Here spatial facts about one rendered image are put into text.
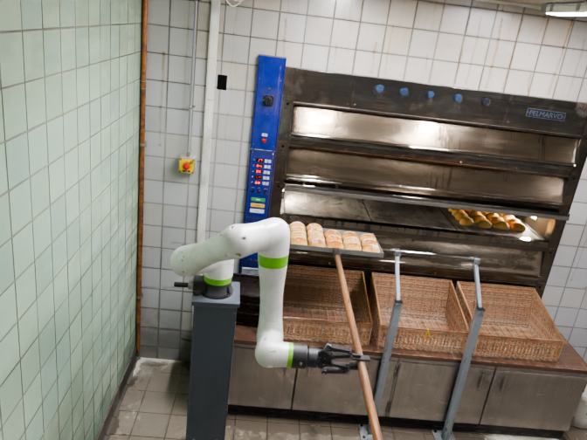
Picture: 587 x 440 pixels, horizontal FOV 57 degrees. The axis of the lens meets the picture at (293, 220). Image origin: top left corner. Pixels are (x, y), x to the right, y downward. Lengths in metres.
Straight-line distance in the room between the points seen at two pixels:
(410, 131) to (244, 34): 1.15
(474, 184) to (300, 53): 1.37
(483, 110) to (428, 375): 1.65
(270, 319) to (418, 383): 1.63
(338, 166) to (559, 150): 1.38
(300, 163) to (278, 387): 1.38
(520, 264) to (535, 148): 0.79
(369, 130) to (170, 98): 1.20
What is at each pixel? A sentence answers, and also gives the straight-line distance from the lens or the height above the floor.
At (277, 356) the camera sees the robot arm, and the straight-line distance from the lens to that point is 2.06.
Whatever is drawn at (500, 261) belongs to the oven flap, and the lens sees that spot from 3.92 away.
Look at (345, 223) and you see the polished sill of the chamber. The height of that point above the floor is 1.17.
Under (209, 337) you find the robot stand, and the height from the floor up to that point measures 1.02.
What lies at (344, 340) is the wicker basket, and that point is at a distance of 3.36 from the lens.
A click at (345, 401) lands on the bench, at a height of 0.20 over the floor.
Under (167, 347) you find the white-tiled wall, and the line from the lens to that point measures 4.03.
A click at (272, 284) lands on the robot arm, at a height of 1.43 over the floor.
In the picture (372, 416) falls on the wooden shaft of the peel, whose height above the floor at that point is 1.21.
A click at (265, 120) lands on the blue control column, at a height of 1.78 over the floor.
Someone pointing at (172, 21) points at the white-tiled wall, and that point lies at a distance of 3.33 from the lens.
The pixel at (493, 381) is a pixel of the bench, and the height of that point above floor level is 0.44.
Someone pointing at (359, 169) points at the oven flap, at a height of 1.53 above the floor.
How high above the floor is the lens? 2.39
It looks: 21 degrees down
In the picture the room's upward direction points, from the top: 7 degrees clockwise
